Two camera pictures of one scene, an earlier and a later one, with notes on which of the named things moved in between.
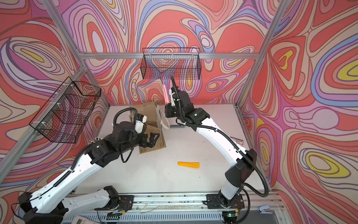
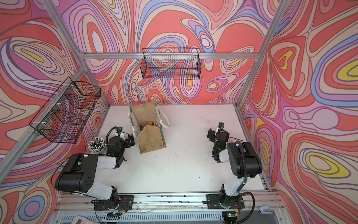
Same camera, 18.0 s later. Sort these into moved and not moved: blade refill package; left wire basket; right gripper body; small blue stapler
Moved: right gripper body
Not moved: left wire basket; small blue stapler; blade refill package
